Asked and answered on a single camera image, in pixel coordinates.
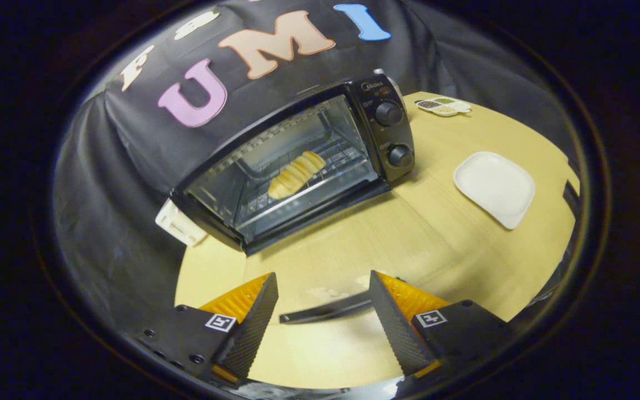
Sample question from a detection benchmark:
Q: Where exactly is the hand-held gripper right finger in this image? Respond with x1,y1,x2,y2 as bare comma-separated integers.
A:
368,271,509,379

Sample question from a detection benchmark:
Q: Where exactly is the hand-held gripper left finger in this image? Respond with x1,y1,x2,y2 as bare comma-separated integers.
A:
134,272,279,387

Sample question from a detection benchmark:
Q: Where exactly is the golden bread roll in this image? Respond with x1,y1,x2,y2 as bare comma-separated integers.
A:
267,151,327,201

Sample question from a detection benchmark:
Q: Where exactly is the black toaster oven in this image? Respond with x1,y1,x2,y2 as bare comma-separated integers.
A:
170,74,416,325

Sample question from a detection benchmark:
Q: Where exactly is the white pop-up toaster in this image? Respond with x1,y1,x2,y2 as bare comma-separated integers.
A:
155,199,208,247

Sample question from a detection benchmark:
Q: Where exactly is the white square plate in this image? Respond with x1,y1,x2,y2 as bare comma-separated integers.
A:
453,151,537,231

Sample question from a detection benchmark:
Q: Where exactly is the black backdrop cloth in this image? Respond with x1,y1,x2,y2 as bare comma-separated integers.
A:
51,0,582,334

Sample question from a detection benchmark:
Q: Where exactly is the white divided spice dish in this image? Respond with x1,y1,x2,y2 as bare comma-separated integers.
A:
416,97,472,117

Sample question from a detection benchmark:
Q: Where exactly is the metal wire oven rack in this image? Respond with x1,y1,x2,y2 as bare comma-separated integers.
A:
237,133,379,228

